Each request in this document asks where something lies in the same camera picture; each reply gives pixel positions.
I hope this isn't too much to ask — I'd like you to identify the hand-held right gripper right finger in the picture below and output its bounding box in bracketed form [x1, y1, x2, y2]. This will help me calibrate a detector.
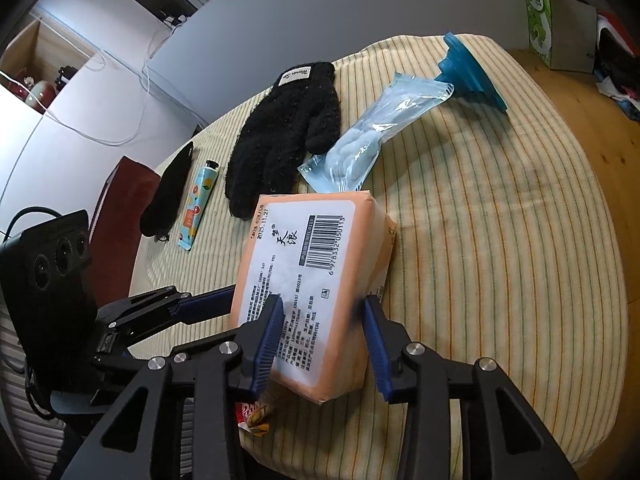
[363, 296, 580, 480]

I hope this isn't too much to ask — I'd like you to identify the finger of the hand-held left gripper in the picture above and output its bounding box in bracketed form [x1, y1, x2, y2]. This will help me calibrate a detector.
[91, 350, 151, 376]
[97, 285, 236, 346]

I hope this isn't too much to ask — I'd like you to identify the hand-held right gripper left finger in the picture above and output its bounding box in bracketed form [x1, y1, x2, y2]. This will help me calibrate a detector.
[59, 294, 285, 480]

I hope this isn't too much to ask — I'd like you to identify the orange tissue pack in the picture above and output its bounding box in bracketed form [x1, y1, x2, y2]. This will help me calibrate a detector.
[229, 189, 398, 403]

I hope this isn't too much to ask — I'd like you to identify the brown storage box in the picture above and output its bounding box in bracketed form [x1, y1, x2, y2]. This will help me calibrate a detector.
[87, 156, 162, 306]

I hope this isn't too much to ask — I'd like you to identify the clear packet of blue masks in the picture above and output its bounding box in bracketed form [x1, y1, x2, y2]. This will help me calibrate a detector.
[298, 72, 455, 195]

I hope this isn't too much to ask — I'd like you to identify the blue collapsible silicone funnel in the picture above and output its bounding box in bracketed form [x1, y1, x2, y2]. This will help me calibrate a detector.
[436, 32, 508, 113]

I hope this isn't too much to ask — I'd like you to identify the red snack wrapper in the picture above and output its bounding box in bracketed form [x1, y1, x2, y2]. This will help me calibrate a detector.
[235, 400, 273, 436]

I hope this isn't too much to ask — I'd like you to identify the light blue hand cream tube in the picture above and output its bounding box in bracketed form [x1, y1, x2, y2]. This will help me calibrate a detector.
[177, 160, 220, 251]

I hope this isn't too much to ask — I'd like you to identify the black fabric pouch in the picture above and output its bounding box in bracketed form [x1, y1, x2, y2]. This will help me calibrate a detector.
[140, 141, 195, 242]

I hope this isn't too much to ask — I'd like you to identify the white cabinet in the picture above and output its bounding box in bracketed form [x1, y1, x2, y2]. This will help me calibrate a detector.
[0, 0, 206, 241]

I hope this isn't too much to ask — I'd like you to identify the red ceramic pot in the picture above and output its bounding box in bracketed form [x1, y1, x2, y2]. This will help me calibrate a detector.
[22, 80, 56, 116]

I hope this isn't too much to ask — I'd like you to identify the black knit glove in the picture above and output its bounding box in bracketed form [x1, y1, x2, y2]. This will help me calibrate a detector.
[223, 61, 342, 220]

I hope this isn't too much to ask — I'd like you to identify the green tissue box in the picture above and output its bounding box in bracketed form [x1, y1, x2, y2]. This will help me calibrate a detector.
[523, 0, 568, 58]

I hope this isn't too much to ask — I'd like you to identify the grey cardboard box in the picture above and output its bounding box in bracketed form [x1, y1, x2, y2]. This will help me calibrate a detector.
[550, 0, 598, 73]

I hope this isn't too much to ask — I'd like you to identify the pile of clothes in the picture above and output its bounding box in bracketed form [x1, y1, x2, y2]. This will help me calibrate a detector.
[592, 10, 640, 123]

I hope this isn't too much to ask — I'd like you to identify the white cable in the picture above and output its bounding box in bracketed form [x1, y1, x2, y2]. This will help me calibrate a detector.
[42, 22, 211, 145]

